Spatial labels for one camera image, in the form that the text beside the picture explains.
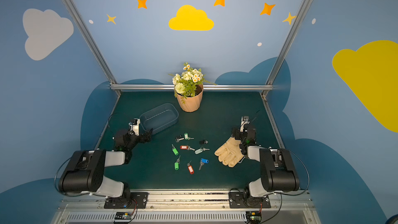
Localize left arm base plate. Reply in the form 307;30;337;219
104;192;149;209

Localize red tag key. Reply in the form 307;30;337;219
180;145;195;151
187;162;194;175

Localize circuit board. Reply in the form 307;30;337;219
246;211;262;224
114;212;133;222

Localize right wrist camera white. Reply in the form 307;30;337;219
239;116;250;132

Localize right circuit board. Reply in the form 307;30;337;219
246;211;262;224

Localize pink flower pot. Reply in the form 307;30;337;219
177;85;204;113

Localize white and green flowers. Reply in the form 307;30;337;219
169;62;215;98

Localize light blue tag key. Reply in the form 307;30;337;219
194;147;209;155

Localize left circuit board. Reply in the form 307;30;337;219
114;212;133;222

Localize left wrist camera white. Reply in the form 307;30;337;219
128;118;141;136

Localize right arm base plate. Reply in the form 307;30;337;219
228;191;271;208

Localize green tag key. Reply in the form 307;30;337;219
172;145;179;156
184;133;194;140
174;157;180;171

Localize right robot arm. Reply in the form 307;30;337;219
231;123;300;198

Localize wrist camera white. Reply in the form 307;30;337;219
128;118;141;136
239;116;250;132

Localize beige work glove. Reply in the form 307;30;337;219
215;137;244;168

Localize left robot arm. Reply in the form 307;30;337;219
56;129;153;201

